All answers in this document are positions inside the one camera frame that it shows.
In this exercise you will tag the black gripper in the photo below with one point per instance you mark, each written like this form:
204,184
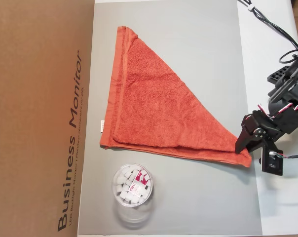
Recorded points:
252,125

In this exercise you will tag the orange terry towel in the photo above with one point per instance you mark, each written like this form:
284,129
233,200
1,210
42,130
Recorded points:
151,111

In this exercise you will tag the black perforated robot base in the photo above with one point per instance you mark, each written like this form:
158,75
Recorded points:
278,74

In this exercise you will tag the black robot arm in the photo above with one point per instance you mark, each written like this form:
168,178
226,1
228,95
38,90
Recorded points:
294,116

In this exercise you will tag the grey table mat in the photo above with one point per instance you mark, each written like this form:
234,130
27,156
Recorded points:
188,192

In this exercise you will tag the red white paper insert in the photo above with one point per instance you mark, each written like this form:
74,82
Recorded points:
139,184

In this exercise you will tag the clear plastic jar white cubes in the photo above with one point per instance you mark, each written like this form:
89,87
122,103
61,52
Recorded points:
133,187

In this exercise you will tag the white towel label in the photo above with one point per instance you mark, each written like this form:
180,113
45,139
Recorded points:
101,126

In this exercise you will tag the brown cardboard monitor box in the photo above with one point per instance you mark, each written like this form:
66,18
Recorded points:
28,111

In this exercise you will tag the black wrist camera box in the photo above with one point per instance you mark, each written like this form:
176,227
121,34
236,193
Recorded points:
272,163

